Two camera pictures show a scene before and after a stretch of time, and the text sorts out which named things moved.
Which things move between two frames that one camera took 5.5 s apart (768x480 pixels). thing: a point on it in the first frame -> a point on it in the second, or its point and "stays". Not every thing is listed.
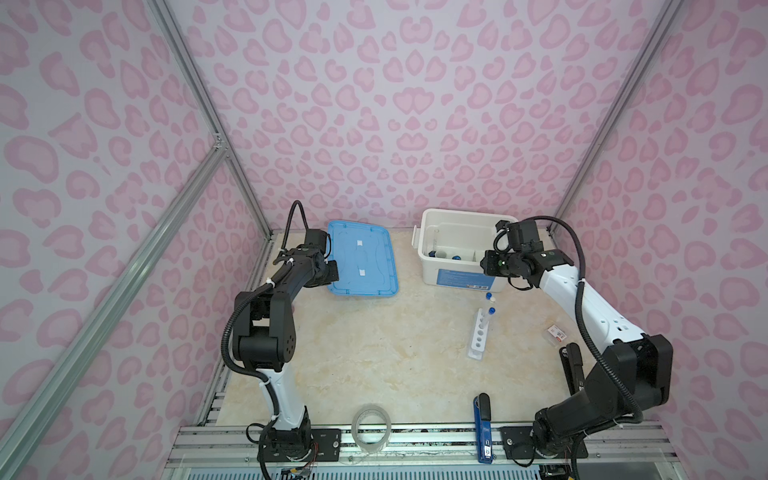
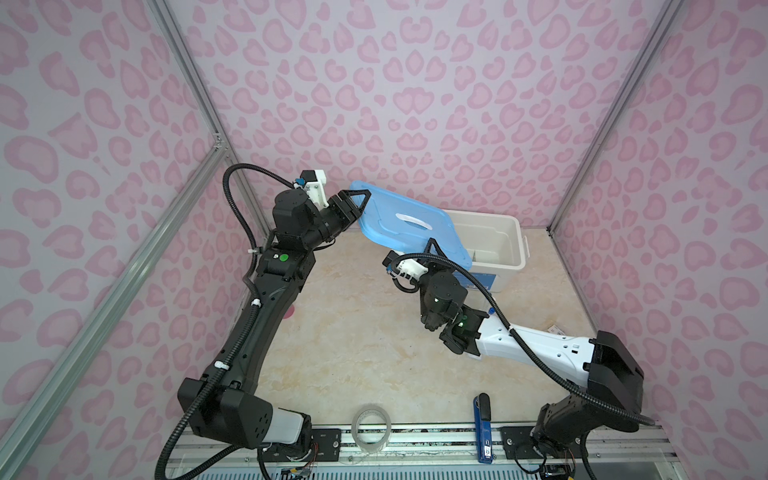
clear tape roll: x=361 y=445 stays
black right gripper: x=489 y=263 -> x=437 y=249
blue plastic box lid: x=365 y=259 -> x=409 y=227
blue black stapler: x=483 y=424 stays
